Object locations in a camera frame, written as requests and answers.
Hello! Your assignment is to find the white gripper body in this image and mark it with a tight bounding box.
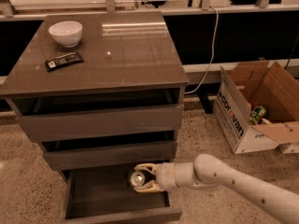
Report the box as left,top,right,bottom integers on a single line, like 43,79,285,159
156,162,178,191

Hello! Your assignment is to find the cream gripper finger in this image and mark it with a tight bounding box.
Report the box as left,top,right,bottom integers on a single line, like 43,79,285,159
135,180,163,193
135,163,158,175

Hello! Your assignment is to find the green soda can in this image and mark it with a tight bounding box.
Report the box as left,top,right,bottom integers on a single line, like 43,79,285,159
127,170,148,188

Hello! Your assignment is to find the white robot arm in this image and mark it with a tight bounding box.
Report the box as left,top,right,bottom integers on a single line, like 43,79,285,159
128,154,299,224

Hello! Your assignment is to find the bottom grey drawer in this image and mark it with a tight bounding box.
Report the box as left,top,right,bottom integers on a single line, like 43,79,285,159
62,163,181,224

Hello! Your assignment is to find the grey drawer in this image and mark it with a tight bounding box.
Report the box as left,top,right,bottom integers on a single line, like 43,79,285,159
1,88,183,143
43,131,177,171
62,163,181,224

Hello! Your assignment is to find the top grey drawer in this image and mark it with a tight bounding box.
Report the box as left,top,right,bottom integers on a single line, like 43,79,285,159
1,88,183,143

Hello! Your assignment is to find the middle grey drawer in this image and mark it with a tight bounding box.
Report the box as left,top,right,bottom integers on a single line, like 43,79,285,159
43,131,177,171

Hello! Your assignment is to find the grey drawer cabinet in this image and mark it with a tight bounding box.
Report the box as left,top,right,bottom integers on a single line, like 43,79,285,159
0,11,190,224

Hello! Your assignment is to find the green snack bag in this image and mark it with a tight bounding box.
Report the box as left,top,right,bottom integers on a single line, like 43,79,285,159
249,105,266,125

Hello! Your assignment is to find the white corovan cardboard box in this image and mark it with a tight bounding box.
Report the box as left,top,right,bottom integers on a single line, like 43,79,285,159
214,61,299,154

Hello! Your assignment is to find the black snack bar wrapper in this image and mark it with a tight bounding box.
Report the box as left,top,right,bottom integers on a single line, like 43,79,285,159
45,52,84,72

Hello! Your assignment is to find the white ceramic bowl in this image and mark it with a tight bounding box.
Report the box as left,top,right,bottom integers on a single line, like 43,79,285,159
49,21,83,48

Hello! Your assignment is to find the white power cable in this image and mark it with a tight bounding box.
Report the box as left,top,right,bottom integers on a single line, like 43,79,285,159
184,7,220,95

